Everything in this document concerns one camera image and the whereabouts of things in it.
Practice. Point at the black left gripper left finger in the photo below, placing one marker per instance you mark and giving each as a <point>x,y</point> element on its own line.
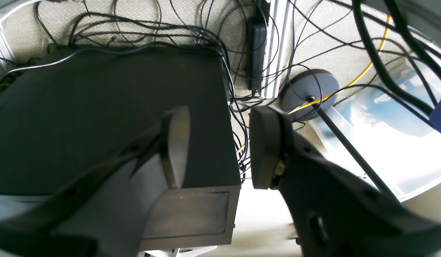
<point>104,212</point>

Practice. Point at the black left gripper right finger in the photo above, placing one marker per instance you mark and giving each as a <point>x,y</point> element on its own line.
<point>335,213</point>

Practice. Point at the black computer case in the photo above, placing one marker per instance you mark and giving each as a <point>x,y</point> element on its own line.
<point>81,109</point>

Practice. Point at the black round stand base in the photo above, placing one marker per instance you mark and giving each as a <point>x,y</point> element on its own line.
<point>315,83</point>

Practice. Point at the black power brick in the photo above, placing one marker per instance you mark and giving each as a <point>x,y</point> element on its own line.
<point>256,44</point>

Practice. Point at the aluminium frame rail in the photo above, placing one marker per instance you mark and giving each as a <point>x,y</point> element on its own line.
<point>277,35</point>

